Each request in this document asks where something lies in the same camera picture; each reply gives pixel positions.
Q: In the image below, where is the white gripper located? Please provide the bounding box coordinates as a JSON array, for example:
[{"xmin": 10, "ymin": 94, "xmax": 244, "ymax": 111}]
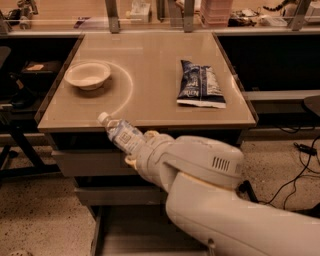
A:
[{"xmin": 125, "ymin": 130, "xmax": 175, "ymax": 185}]

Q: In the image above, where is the clear blue plastic bottle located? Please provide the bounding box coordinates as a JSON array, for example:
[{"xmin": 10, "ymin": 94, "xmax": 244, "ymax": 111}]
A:
[{"xmin": 98, "ymin": 112, "xmax": 146, "ymax": 156}]

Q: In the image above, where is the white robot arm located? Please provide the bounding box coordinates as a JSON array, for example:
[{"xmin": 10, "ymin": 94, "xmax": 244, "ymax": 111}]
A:
[{"xmin": 128, "ymin": 132, "xmax": 320, "ymax": 256}]

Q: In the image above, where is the top grey drawer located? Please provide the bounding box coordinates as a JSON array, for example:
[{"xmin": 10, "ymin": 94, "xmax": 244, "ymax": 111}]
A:
[{"xmin": 51, "ymin": 146, "xmax": 243, "ymax": 178}]

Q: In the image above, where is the middle grey drawer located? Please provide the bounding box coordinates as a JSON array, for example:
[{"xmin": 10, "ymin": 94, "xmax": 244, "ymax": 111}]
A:
[{"xmin": 75, "ymin": 186, "xmax": 167, "ymax": 206}]

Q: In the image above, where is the grey drawer cabinet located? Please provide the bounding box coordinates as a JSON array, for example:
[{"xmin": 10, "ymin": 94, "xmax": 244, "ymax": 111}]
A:
[{"xmin": 34, "ymin": 30, "xmax": 260, "ymax": 256}]

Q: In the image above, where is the bottom open grey drawer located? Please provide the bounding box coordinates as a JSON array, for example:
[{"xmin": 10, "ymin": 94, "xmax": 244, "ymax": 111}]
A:
[{"xmin": 90, "ymin": 205, "xmax": 209, "ymax": 256}]

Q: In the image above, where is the blue snack bag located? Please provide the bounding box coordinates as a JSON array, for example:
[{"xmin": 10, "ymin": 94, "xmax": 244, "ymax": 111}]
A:
[{"xmin": 177, "ymin": 60, "xmax": 226, "ymax": 109}]

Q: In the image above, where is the white bowl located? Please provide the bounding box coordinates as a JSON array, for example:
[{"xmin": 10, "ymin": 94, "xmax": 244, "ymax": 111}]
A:
[{"xmin": 64, "ymin": 61, "xmax": 111, "ymax": 91}]

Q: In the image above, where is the black stand leg right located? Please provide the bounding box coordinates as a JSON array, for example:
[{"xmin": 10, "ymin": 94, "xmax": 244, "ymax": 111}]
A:
[{"xmin": 238, "ymin": 180, "xmax": 259, "ymax": 203}]

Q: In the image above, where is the dark box on shelf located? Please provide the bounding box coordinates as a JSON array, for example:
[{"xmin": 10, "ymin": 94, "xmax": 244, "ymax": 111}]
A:
[{"xmin": 21, "ymin": 60, "xmax": 62, "ymax": 76}]

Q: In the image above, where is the pink plastic crate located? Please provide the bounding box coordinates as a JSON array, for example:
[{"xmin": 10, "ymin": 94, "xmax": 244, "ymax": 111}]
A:
[{"xmin": 200, "ymin": 0, "xmax": 233, "ymax": 27}]

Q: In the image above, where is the black power adapter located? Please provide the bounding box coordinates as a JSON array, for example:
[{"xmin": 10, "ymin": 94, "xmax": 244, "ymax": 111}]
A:
[{"xmin": 293, "ymin": 142, "xmax": 317, "ymax": 156}]

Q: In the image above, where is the black table frame left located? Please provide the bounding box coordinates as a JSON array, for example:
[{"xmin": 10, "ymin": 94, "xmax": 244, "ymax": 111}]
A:
[{"xmin": 0, "ymin": 99, "xmax": 62, "ymax": 179}]

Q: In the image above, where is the black floor cable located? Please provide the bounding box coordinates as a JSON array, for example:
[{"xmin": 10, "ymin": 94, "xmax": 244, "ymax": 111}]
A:
[{"xmin": 258, "ymin": 134, "xmax": 320, "ymax": 211}]

